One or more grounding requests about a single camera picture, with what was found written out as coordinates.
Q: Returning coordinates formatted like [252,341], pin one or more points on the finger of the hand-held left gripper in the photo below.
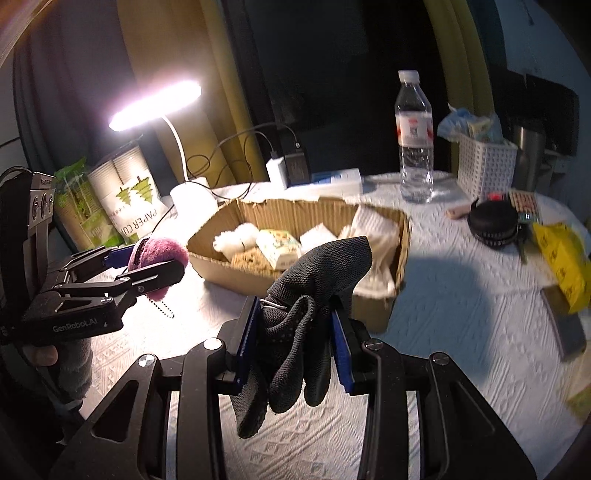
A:
[157,274]
[117,254]

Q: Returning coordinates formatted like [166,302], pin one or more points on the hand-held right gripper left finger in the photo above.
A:
[244,341]

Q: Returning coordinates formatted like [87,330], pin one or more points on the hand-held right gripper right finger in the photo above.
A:
[344,360]

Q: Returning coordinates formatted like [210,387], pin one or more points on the pink fuzzy ball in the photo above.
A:
[157,254]

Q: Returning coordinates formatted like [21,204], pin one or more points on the beige sponge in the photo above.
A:
[249,262]

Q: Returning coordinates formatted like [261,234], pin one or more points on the white cotton wad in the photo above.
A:
[235,240]

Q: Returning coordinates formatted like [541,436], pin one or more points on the black glove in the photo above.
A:
[323,267]

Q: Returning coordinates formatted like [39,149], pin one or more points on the tissue packet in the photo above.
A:
[279,247]

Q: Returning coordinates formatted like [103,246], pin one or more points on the white textured cloth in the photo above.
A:
[374,240]

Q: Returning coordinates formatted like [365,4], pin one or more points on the cardboard box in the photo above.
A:
[295,207]

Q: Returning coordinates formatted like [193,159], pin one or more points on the person's left forearm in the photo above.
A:
[76,369]

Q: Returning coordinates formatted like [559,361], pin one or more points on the person's left hand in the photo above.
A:
[42,355]

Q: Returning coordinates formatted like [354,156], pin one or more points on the green snack packet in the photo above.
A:
[78,207]

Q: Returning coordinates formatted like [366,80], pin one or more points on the paper cups package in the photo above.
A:
[129,194]

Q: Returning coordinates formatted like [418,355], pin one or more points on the white desk lamp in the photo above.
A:
[194,198]

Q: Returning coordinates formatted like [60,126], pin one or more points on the white textured tablecloth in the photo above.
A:
[461,323]

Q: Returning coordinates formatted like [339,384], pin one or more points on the white charger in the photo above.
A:
[277,173]

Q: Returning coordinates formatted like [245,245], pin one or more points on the teal curtain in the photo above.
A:
[69,92]

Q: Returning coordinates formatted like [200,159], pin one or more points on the black charger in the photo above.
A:
[296,168]

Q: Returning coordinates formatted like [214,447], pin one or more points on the white and blue box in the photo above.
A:
[337,181]

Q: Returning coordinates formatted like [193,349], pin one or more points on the small beige object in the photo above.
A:
[459,213]

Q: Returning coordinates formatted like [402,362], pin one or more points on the black round case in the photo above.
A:
[491,221]

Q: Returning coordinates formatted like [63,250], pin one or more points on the yellow curtain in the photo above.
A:
[459,55]
[203,69]

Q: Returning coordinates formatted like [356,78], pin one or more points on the clear water bottle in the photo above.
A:
[414,152]

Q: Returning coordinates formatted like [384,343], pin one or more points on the dark rectangular box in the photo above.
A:
[565,323]

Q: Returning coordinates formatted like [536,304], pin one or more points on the dotted sticker card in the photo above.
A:
[524,205]

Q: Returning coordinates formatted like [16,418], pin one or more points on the white plastic basket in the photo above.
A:
[487,166]

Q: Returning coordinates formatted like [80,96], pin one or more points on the yellow plastic packet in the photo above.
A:
[565,263]

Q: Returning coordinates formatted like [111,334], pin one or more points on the blue crumpled plastic bag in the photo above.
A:
[455,124]

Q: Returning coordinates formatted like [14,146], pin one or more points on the dark window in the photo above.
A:
[332,69]

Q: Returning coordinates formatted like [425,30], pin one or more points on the yellow-green packet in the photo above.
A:
[482,127]

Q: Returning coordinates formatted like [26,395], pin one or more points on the steel thermos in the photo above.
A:
[528,157]

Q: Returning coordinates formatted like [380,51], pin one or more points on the black monitor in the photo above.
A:
[554,110]

